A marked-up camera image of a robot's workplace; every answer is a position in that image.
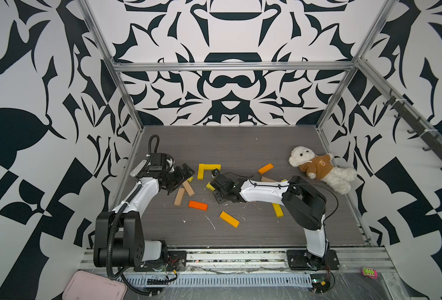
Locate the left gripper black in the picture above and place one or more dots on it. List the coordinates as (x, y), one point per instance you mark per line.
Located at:
(181, 177)

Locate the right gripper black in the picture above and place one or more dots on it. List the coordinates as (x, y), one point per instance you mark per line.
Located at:
(217, 198)

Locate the amber orange block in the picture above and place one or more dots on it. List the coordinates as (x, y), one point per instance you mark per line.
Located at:
(229, 219)

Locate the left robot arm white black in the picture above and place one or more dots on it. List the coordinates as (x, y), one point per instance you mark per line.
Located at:
(119, 238)

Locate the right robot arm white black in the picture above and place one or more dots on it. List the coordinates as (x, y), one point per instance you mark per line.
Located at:
(304, 203)

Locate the natural wood block tilted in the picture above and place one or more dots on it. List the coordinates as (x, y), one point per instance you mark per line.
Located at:
(188, 188)

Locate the natural wood block left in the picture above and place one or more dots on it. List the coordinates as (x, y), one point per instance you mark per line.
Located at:
(179, 196)

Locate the red orange block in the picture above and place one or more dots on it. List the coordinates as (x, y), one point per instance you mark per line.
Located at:
(198, 205)

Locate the white small device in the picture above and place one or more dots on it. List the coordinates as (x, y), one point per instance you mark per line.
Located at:
(138, 168)

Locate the natural wood block right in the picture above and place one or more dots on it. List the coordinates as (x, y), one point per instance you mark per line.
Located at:
(267, 180)

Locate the orange block far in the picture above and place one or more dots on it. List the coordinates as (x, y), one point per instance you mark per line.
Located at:
(263, 170)

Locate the yellow block right long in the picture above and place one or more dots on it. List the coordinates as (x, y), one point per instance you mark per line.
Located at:
(278, 210)

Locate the white teddy bear brown shirt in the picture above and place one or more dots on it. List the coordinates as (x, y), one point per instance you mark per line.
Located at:
(321, 168)

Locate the green circuit board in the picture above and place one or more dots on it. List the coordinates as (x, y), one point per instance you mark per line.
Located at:
(321, 283)

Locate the pink tray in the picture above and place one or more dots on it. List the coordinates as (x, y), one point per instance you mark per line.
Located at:
(88, 286)

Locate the pink green small gadget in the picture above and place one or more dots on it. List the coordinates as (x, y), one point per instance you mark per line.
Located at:
(369, 273)

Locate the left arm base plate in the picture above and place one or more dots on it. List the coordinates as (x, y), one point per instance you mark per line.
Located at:
(169, 261)

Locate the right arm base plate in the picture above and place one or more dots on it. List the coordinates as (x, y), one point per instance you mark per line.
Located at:
(302, 260)

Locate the aluminium front rail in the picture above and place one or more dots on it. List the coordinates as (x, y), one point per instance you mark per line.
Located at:
(351, 259)

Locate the grey hook rail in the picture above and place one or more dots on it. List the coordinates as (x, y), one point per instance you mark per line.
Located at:
(419, 126)

